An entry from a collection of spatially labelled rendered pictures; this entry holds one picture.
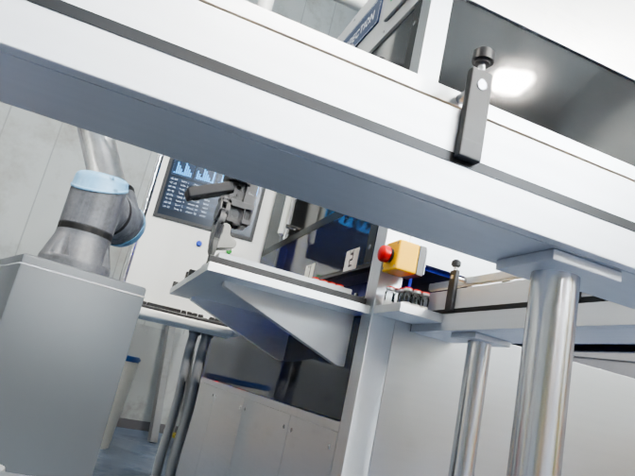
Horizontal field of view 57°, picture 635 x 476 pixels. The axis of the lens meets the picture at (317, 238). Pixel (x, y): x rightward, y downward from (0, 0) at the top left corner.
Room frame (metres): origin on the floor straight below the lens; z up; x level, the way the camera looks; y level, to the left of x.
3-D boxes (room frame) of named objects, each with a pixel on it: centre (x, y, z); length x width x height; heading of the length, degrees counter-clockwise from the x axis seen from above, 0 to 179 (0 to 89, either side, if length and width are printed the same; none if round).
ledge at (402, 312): (1.33, -0.25, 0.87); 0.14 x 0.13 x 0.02; 108
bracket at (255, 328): (1.90, 0.19, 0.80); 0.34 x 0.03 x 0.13; 108
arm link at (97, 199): (1.27, 0.50, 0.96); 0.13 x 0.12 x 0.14; 176
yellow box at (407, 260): (1.33, -0.21, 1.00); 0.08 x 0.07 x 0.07; 108
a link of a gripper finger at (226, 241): (1.36, 0.22, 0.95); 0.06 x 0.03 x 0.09; 108
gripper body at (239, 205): (1.38, 0.22, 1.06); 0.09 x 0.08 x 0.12; 108
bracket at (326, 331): (1.43, 0.03, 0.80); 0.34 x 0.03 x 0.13; 108
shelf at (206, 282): (1.67, 0.10, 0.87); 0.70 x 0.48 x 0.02; 18
